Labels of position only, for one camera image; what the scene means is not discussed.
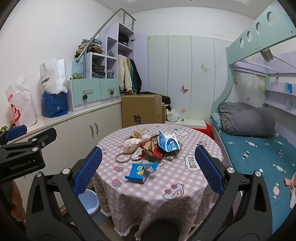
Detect teal printed bed sheet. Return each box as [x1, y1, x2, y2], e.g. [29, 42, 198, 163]
[210, 113, 296, 234]

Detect pile of folded clothes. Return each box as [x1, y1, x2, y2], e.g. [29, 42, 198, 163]
[74, 38, 103, 59]

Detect white blue paper carton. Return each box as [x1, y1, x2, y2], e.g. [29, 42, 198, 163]
[157, 129, 180, 153]

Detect brown paper wrappers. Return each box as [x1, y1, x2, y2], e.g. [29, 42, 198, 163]
[141, 137, 160, 158]

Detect white wardrobe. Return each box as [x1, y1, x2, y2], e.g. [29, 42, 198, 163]
[147, 35, 232, 126]

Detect black hanging jacket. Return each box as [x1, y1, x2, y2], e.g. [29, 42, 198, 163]
[132, 59, 142, 93]

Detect round table pink checked cloth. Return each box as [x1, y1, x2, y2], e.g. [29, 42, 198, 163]
[92, 123, 225, 241]

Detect small white plastic bag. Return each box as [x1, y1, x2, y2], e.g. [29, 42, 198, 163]
[166, 108, 180, 123]

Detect pale pink crumpled bag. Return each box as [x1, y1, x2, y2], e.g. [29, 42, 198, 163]
[122, 137, 145, 154]

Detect folded dark jeans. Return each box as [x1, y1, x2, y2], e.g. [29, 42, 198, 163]
[92, 66, 106, 78]

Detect light blue plastic bin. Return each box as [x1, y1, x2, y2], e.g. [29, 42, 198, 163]
[77, 189, 100, 215]

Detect grey quilt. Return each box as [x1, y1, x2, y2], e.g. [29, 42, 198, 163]
[217, 102, 276, 138]

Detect green hanging jacket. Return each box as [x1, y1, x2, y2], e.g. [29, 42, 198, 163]
[128, 59, 137, 93]

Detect brown cardboard box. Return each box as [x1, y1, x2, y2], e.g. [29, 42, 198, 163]
[121, 94, 163, 128]

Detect teal drawer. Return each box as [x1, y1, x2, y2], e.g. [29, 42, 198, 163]
[71, 79, 101, 104]
[100, 79, 120, 100]

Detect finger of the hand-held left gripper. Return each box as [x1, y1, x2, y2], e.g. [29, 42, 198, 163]
[0, 125, 28, 146]
[0, 127, 57, 154]

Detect small colourful packets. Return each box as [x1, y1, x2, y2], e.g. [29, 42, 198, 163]
[0, 120, 16, 132]

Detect blue snack packet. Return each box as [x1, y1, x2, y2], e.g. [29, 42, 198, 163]
[124, 163, 151, 184]

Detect purple wall shelf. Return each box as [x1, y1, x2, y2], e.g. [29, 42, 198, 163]
[264, 88, 296, 112]

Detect person's left forearm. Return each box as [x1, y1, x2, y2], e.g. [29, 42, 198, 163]
[9, 180, 26, 222]

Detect white plastic bag red print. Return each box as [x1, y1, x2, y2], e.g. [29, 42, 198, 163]
[5, 74, 38, 127]

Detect red snack packet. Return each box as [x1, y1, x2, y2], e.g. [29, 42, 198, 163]
[151, 147, 164, 159]

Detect white low cabinet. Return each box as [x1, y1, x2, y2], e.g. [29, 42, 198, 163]
[7, 94, 123, 209]

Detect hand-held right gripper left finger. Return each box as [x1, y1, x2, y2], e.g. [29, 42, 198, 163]
[25, 146, 110, 241]

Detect white paper bag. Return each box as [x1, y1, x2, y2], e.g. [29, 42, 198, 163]
[39, 58, 68, 94]

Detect grey metal handrail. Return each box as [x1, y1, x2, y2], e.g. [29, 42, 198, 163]
[77, 8, 136, 79]

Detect purple white stair shelf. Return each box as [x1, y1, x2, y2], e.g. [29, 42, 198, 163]
[67, 22, 148, 112]

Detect white step platform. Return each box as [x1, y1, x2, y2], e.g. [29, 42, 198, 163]
[178, 119, 207, 129]

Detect brown ring hair tie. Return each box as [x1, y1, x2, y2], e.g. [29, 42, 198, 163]
[115, 152, 133, 163]

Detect blue shopping bag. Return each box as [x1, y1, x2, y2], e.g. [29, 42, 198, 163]
[42, 91, 69, 118]

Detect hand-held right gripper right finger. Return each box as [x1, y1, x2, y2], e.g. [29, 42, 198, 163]
[190, 145, 274, 241]

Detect cream hanging jacket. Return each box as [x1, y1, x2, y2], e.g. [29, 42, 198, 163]
[117, 54, 133, 93]

